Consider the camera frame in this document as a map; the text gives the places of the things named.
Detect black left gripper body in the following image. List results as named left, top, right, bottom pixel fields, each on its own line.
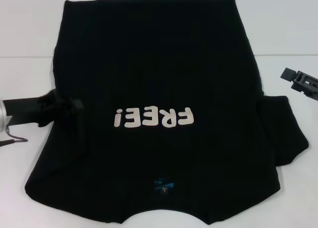
left=4, top=95, right=50, bottom=122

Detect black shirt with FREE print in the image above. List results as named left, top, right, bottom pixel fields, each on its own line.
left=24, top=0, right=311, bottom=228

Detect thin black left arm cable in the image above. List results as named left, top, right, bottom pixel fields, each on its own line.
left=0, top=128, right=28, bottom=148

